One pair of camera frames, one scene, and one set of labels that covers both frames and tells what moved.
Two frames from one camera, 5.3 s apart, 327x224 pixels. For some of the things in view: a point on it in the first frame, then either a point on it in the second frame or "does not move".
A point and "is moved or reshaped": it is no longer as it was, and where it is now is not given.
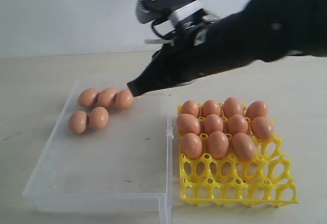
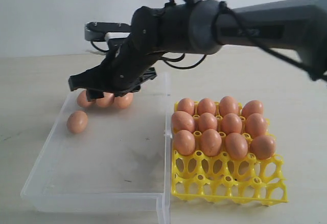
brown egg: x=192 y=146 to x=185 y=142
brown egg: x=98 y=117 to x=263 y=147
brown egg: x=78 y=121 does not move
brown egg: x=233 y=106 is moved or reshaped
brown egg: x=188 y=123 is moved or reshaped
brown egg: x=189 y=107 is moved or reshaped
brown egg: x=256 y=109 is moved or reshaped
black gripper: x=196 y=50 to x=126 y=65
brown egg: x=218 y=144 to x=211 y=142
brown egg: x=243 y=147 is moved or reshaped
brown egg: x=262 y=127 is moved or reshaped
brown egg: x=213 y=122 is moved or reshaped
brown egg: x=237 y=124 is moved or reshaped
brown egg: x=210 y=107 is moved or reshaped
